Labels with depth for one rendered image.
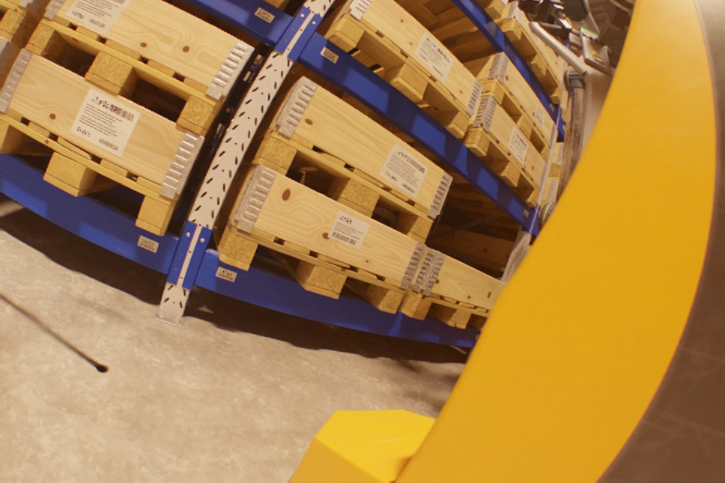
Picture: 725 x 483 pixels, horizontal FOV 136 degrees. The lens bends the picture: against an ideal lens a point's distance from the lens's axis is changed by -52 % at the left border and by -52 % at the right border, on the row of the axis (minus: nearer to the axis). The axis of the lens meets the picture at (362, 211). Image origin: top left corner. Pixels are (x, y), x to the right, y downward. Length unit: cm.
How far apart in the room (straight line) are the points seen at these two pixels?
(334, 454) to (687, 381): 24
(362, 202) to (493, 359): 102
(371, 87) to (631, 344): 123
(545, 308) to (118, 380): 80
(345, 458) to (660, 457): 21
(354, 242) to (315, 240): 16
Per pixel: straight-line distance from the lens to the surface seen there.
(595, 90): 88
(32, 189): 124
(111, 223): 112
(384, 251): 124
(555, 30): 104
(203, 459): 70
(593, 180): 18
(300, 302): 123
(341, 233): 112
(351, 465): 26
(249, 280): 114
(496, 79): 184
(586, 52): 98
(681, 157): 18
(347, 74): 124
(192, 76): 103
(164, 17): 113
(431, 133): 145
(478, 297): 182
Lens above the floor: 53
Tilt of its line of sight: 5 degrees up
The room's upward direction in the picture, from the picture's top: 23 degrees clockwise
